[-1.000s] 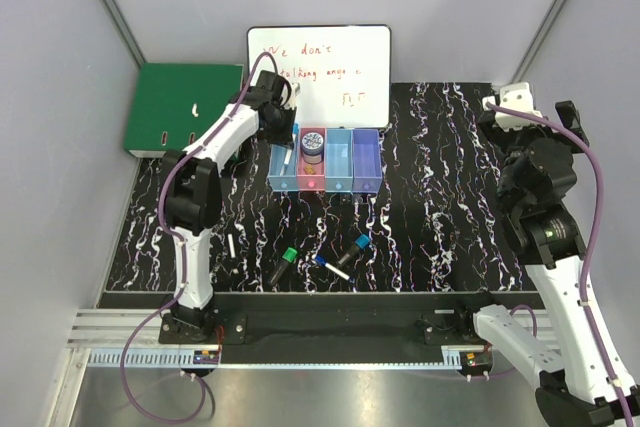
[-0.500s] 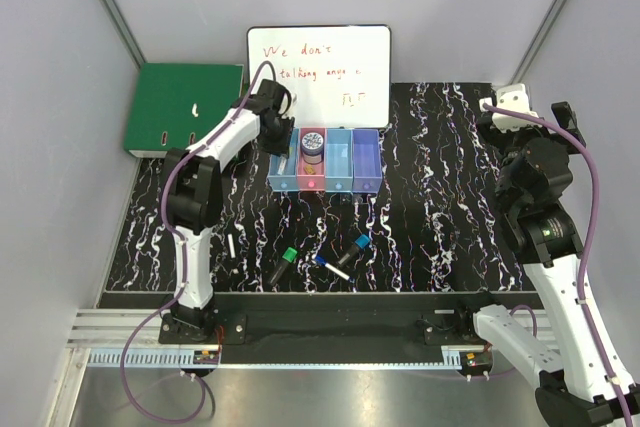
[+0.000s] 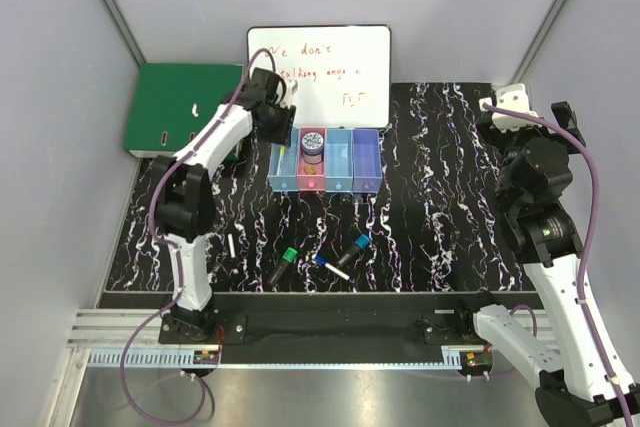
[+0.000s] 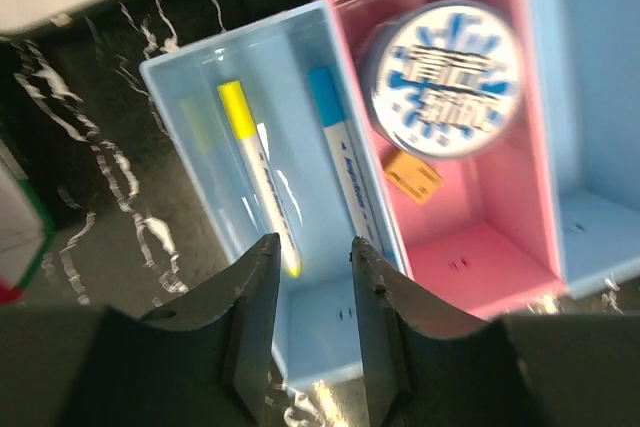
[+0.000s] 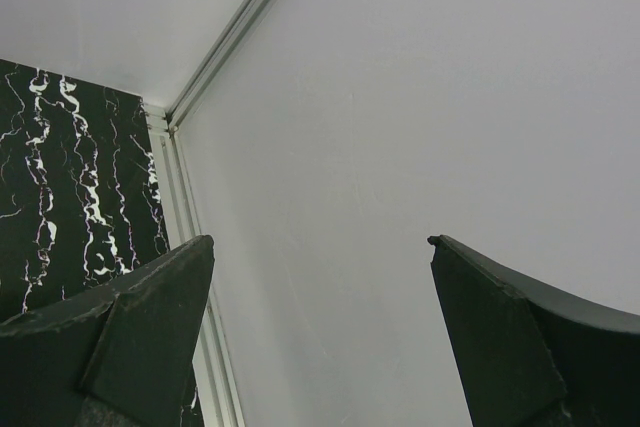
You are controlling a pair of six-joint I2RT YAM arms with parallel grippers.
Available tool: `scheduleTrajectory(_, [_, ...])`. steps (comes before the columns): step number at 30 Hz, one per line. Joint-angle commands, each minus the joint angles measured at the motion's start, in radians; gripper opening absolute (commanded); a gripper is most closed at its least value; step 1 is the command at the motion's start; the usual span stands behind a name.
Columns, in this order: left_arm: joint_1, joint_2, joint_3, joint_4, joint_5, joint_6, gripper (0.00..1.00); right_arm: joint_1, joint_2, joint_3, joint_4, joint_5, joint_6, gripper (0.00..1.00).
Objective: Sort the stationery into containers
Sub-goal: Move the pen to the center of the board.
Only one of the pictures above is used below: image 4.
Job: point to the white pen blue tip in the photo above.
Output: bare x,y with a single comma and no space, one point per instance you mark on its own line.
328,102

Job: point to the pink bin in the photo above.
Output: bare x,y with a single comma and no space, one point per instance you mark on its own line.
485,242

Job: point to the green ring binder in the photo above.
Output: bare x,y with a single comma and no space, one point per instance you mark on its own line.
26,229

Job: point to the light blue bin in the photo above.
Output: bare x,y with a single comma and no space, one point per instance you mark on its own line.
316,334
587,53

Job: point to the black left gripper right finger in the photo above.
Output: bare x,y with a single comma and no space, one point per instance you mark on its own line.
428,363

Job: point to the blue gel jar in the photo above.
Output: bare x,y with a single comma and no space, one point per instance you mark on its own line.
445,80

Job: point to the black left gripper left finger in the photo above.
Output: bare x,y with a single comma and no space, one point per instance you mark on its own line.
200,360

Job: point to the white marker yellow cap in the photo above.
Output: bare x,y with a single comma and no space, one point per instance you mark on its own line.
256,163

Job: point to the small yellow eraser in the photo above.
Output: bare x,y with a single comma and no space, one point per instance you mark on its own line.
413,177

